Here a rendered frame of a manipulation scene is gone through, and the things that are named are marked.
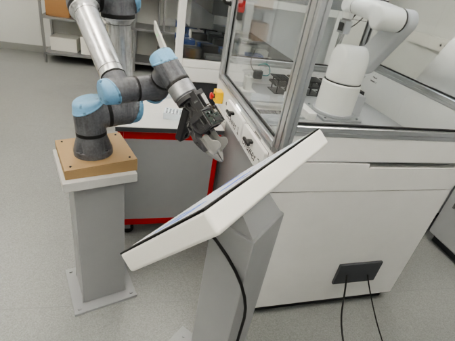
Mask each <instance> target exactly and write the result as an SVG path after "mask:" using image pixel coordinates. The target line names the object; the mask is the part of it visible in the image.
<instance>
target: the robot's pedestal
mask: <svg viewBox="0 0 455 341"><path fill-rule="evenodd" d="M53 158H54V161H55V164H56V168H57V171H58V175H59V178H60V183H61V186H62V190H63V193H68V195H69V202H70V215H71V221H72V234H73V242H74V254H75V261H76V267H75V268H71V269H67V270H65V272H66V278H67V282H68V287H69V291H70V297H71V301H72V306H73V309H74V316H75V317H77V316H79V315H83V314H85V313H89V312H92V311H95V310H98V309H101V308H104V307H106V306H110V305H112V304H116V303H118V302H122V301H124V300H128V299H130V298H134V297H136V296H137V293H136V291H135V288H134V286H133V283H132V281H131V278H130V276H129V273H128V271H127V268H126V266H125V261H124V259H123V257H122V254H120V253H121V252H122V251H124V250H125V183H130V182H136V181H137V172H136V171H135V170H133V171H127V172H122V173H113V174H108V175H99V176H94V177H85V178H80V179H71V180H65V178H64V173H63V171H62V167H61V164H60V160H59V157H58V153H57V150H56V149H54V150H53Z"/></svg>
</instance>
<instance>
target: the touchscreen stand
mask: <svg viewBox="0 0 455 341"><path fill-rule="evenodd" d="M283 216H284V213H283V212H282V211H281V213H280V214H279V215H278V216H277V217H276V218H275V219H274V220H273V221H272V222H271V223H270V224H269V225H268V226H267V227H266V228H265V229H264V230H263V231H262V232H261V233H260V234H259V235H258V236H257V237H256V238H255V239H254V240H252V239H250V238H249V237H247V236H245V235H243V234H241V233H240V232H238V231H236V230H235V229H232V228H231V227H228V228H227V229H226V230H225V231H224V232H223V233H222V234H220V235H218V236H216V238H217V239H218V240H219V242H220V244H221V245H222V246H223V248H224V250H225V251H226V252H227V254H228V255H229V257H230V259H231V260H232V262H233V264H234V266H235V268H236V270H237V272H238V274H239V276H240V279H241V281H242V284H243V287H244V292H245V294H246V305H247V311H246V319H245V322H244V326H243V329H242V333H241V335H240V339H239V341H245V339H246V335H247V332H248V329H249V326H250V323H251V319H252V317H253V313H254V310H255V307H256V303H257V300H258V297H259V293H260V291H261V286H262V284H263V280H264V277H265V274H266V271H267V267H268V264H269V260H270V258H271V255H272V251H273V249H274V245H275V243H276V238H277V236H278V232H279V229H280V226H281V222H282V219H283ZM243 312H244V303H243V296H242V292H241V289H240V285H239V283H238V280H237V278H236V275H235V273H234V271H233V269H232V268H231V266H230V264H229V262H228V260H227V258H226V257H225V255H224V254H223V252H222V251H221V250H220V248H219V246H218V245H217V244H216V242H215V241H214V240H213V238H211V239H209V242H208V246H207V254H206V258H205V263H204V270H203V274H202V282H201V287H200V293H199V298H198V306H197V309H196V317H195V322H194V329H193V333H192V332H190V331H189V330H188V329H186V328H185V327H184V326H182V327H181V328H180V329H179V330H178V331H177V332H176V333H175V334H174V335H173V336H172V337H171V339H170V340H169V341H236V339H237V336H238V332H239V329H240V325H241V322H242V318H243Z"/></svg>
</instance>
